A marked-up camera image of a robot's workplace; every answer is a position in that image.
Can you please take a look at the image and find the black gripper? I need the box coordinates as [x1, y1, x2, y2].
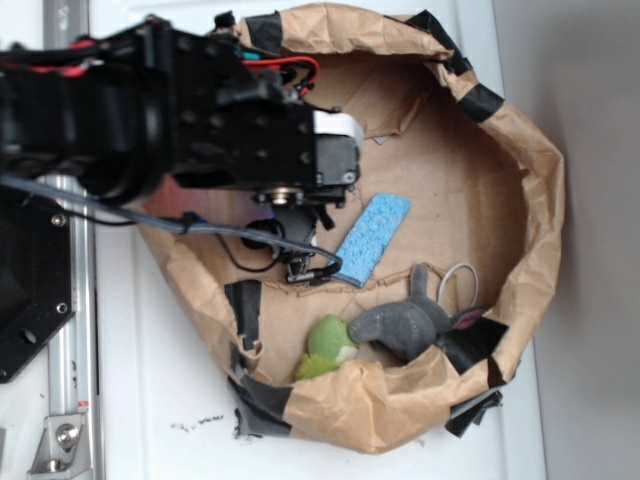
[164, 23, 361, 206]

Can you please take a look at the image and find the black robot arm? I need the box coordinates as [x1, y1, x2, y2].
[1, 16, 363, 205]

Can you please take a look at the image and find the blue sponge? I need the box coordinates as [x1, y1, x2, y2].
[332, 193, 412, 288]

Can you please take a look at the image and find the brown paper bag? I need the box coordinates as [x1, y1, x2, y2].
[141, 3, 565, 454]

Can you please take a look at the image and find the green plush toy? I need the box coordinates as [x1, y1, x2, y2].
[296, 314, 359, 380]

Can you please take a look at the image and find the grey plush toy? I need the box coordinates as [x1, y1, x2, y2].
[347, 264, 486, 361]

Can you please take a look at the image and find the white rubber band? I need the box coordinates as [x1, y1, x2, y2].
[436, 261, 480, 307]

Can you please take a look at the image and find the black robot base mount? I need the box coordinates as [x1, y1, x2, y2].
[1, 189, 74, 384]

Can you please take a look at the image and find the aluminium rail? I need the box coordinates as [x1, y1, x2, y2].
[27, 0, 104, 480]

